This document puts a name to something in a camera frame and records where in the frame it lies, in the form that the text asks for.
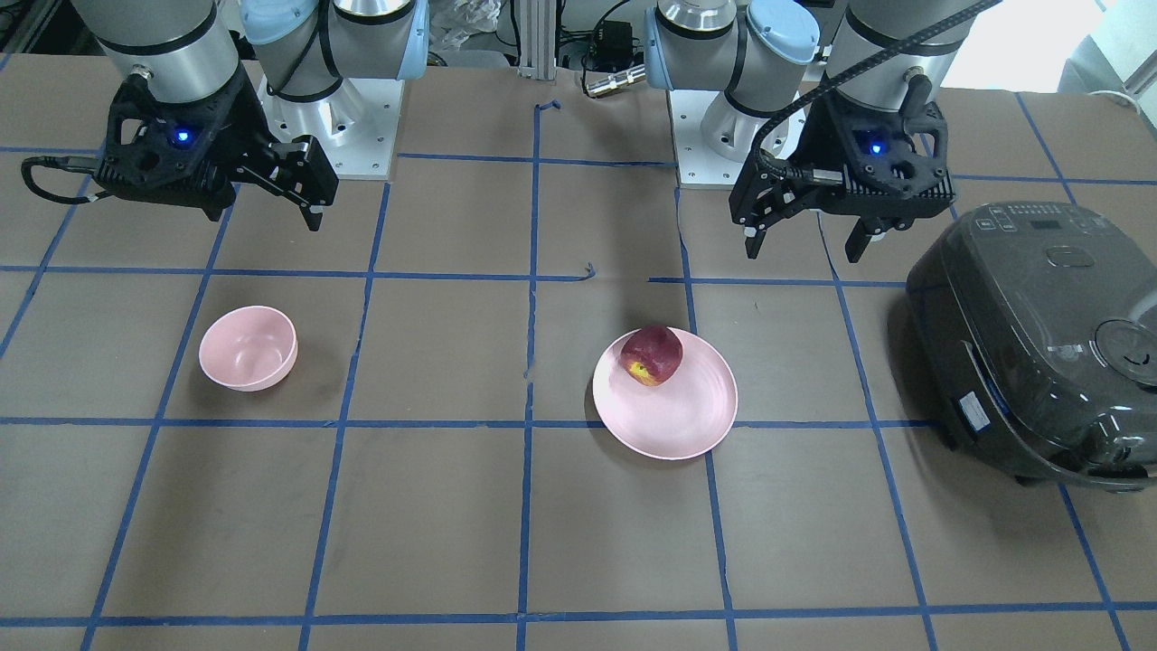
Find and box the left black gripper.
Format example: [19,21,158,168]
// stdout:
[729,86,957,264]

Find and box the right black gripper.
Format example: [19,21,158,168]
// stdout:
[95,69,339,234]

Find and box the red apple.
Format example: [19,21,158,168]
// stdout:
[618,325,683,387]

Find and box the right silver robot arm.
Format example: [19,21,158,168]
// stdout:
[73,1,429,231]

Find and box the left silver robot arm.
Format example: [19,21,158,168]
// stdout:
[644,1,992,262]

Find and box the pink bowl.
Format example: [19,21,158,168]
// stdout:
[198,306,300,392]

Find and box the pink plate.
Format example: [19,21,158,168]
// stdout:
[591,328,738,460]

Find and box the dark grey rice cooker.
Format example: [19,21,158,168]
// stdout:
[906,202,1156,491]

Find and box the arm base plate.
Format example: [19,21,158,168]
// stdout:
[258,77,408,182]
[668,90,768,190]

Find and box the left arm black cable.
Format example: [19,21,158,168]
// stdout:
[756,0,1002,155]

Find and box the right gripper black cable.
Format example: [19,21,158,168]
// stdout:
[21,156,115,205]

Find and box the aluminium frame post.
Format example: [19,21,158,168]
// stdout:
[513,0,560,82]

